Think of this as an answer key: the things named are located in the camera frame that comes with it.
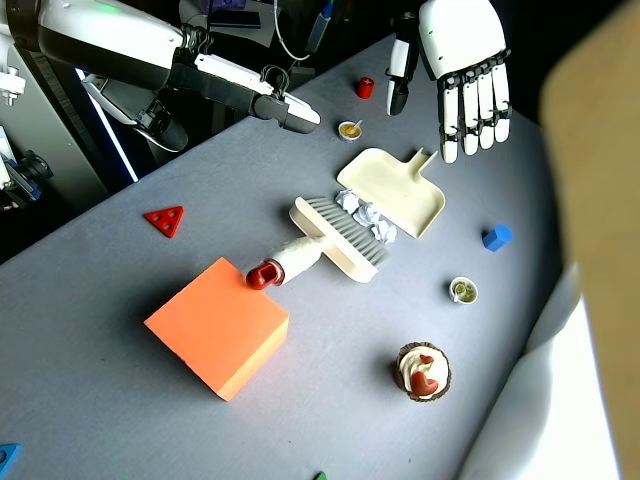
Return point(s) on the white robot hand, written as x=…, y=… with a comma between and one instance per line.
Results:
x=460, y=35
x=110, y=40

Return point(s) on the cream plastic dustpan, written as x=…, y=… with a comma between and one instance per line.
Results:
x=395, y=190

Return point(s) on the cream hand broom red cap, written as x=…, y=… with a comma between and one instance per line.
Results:
x=325, y=240

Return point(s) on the red toy cylinder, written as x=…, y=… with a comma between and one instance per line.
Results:
x=365, y=88

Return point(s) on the grey column with light strip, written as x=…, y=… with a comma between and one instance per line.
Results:
x=60, y=150

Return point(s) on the flat black device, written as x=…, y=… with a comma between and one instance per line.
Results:
x=235, y=20

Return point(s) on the grey plug with blue end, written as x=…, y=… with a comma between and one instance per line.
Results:
x=317, y=32

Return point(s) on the toy bowl with yellow food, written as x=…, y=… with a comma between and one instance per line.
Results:
x=349, y=131

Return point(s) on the red triangle block with holes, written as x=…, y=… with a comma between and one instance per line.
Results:
x=165, y=220

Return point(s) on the crumpled white paper ball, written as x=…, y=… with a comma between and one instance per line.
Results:
x=366, y=214
x=348, y=200
x=384, y=232

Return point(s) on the blue hexagonal block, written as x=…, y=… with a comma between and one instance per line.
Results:
x=496, y=238

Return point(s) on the tan blurred panel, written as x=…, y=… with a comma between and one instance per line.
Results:
x=600, y=200

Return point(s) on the toy bowl with green soup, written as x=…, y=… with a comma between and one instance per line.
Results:
x=463, y=291

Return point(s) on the orange foam block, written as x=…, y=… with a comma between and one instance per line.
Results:
x=215, y=320

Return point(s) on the grey tablecloth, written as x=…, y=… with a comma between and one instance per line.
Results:
x=100, y=350

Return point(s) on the toy cupcake with red hearts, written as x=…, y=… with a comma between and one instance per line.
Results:
x=424, y=372

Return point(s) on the white fabric sheet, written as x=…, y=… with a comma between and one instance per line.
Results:
x=550, y=400

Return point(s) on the blue block with holes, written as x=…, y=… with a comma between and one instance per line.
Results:
x=9, y=460

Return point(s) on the green block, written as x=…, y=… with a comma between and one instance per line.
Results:
x=321, y=476

